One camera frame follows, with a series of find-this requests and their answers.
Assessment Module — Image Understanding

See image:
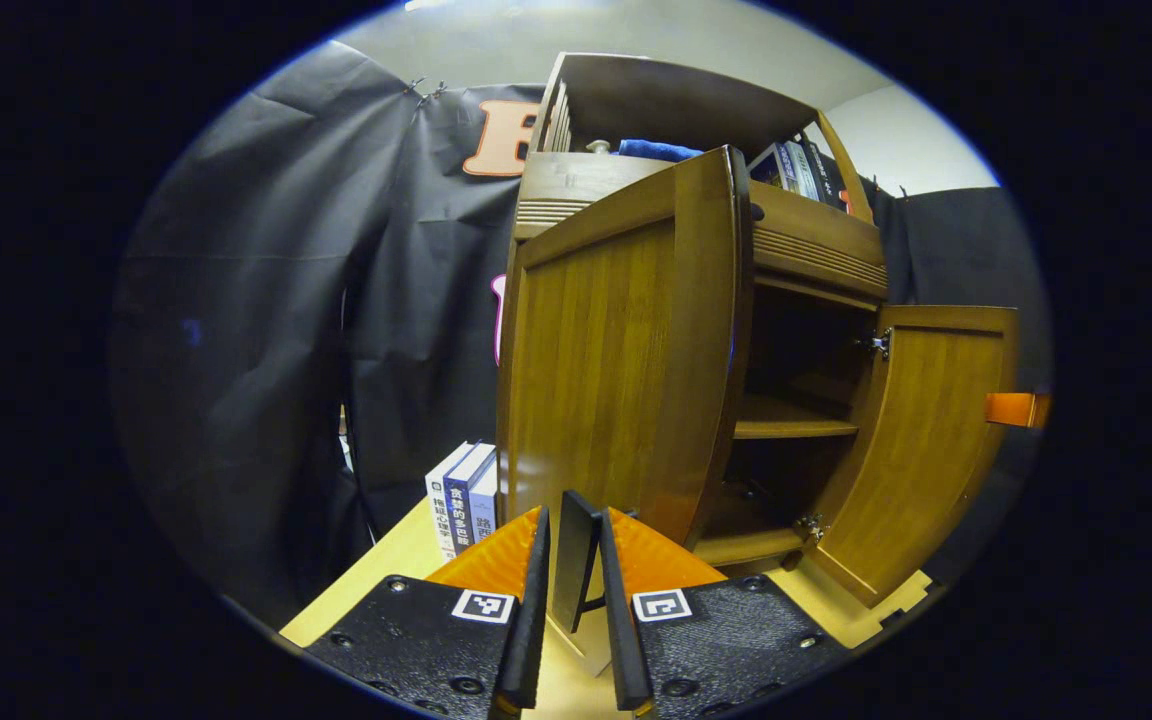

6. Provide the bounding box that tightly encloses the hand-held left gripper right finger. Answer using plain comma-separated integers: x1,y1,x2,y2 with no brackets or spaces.
597,505,854,720

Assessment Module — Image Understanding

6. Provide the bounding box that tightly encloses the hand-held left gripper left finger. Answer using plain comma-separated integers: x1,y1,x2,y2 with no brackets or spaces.
302,505,553,720

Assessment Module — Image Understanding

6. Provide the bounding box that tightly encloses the wooden shoe cabinet door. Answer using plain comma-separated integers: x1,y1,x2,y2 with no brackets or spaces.
494,145,759,679
798,304,1021,610

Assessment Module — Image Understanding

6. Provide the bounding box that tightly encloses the wooden double-door shoe cabinet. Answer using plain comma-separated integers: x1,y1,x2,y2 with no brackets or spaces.
511,52,890,578

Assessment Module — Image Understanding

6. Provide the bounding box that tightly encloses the wooden cabinet shelf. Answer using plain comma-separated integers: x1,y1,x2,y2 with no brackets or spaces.
733,393,860,441

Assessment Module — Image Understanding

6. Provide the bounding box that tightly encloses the wooden ribbed cabinet drawer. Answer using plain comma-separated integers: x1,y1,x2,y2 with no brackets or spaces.
513,150,890,301

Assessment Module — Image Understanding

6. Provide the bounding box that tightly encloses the pale grey-blue book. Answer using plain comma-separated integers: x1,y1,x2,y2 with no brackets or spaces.
471,460,500,541

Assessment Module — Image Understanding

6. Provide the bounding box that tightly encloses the dark blue book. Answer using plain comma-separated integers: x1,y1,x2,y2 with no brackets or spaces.
443,445,497,553

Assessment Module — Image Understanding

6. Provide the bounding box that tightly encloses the black spine book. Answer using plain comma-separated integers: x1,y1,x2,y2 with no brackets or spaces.
806,135,851,213

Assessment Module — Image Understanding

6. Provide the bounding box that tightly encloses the light blue spine book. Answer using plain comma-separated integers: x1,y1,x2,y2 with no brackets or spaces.
796,140,823,203

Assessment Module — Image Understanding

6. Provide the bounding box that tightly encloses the black backdrop cloth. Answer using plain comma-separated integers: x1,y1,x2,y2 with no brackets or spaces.
111,40,1052,621

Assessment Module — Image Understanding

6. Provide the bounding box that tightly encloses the blue folded towel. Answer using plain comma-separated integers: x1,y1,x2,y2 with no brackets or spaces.
619,138,705,163

